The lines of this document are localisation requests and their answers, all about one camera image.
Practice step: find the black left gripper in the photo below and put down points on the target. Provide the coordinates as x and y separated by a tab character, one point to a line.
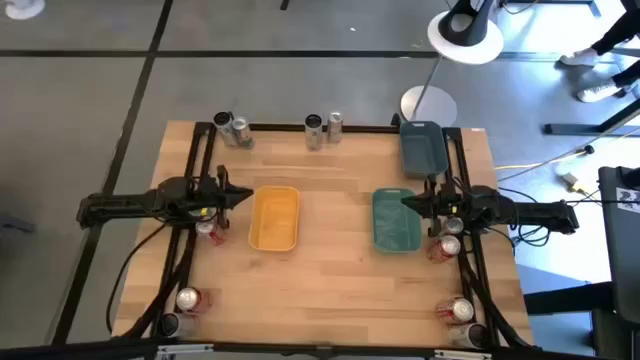
210	196

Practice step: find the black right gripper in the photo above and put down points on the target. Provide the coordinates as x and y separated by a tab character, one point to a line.
447	202

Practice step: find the teal plastic bin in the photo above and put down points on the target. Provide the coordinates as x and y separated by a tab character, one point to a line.
395	225

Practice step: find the yellow plastic bin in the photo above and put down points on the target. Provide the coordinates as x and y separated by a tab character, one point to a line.
274	220

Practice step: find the red soda can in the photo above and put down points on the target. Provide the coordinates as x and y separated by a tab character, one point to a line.
460	310
447	246
188	299

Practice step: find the dark grey plastic bin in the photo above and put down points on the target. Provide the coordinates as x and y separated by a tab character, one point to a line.
422	150

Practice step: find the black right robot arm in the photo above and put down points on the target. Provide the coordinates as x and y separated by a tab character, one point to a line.
525	207

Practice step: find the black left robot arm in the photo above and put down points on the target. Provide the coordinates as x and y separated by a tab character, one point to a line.
125	202

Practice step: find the white power adapter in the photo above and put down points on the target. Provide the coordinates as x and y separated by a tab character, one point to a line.
570	179

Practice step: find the black desk leg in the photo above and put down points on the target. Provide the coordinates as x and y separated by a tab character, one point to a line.
575	129

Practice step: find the black curved stand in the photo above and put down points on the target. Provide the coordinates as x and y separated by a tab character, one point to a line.
465	30

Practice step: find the person's white shoe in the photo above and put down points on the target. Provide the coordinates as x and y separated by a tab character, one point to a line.
577	58
597	92

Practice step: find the person's leg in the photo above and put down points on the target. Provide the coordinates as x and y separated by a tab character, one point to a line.
617	32
630	75

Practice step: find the white round floor base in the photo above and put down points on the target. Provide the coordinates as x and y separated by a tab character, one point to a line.
22	7

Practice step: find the black metal table frame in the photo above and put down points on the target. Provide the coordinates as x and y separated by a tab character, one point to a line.
280	127

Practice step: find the silver metal bracket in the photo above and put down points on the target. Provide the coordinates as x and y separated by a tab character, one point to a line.
462	355
185	349

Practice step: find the white round pedestal table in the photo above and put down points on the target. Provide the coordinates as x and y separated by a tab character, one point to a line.
470	52

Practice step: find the black desk frame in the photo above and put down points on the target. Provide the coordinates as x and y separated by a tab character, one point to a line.
565	300

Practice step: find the black metal rail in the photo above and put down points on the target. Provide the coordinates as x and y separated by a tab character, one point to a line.
75	350

